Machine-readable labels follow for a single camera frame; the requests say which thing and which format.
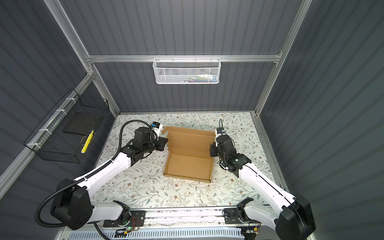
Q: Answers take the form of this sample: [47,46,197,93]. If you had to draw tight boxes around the brown cardboard box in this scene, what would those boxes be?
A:
[163,127,215,183]

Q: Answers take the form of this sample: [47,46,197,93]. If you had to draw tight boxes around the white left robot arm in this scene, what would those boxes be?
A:
[51,122,168,230]

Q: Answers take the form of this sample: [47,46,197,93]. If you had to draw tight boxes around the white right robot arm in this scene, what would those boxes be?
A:
[210,128,316,240]

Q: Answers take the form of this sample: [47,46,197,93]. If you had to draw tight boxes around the items in white basket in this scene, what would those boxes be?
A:
[179,74,219,84]

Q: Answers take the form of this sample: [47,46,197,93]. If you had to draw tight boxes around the yellow marker pen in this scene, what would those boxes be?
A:
[81,130,95,154]

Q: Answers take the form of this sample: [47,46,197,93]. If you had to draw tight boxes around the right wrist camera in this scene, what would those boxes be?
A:
[215,127,226,138]

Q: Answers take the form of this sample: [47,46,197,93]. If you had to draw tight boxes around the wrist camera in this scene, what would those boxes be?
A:
[151,122,163,137]
[215,127,226,138]

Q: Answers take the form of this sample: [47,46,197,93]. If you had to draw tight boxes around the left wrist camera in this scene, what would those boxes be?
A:
[151,122,163,137]

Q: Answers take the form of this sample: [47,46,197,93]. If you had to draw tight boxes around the white wire mesh basket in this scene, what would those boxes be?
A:
[153,61,222,85]

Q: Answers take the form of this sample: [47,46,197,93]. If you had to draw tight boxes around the white vented cable duct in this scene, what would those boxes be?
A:
[68,227,245,240]

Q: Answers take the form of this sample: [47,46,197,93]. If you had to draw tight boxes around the black wire mesh basket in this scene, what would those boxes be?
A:
[24,91,109,164]

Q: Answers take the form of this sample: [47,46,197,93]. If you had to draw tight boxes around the aluminium horizontal frame bar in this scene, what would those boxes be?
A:
[86,54,282,63]

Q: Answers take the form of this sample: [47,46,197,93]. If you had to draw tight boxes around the black corrugated cable conduit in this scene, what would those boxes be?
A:
[34,119,154,228]

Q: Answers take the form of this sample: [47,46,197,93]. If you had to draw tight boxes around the aluminium right corner post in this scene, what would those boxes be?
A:
[255,0,313,116]

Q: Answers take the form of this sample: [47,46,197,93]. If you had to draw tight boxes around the aluminium frame corner post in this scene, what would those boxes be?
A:
[44,1,121,118]

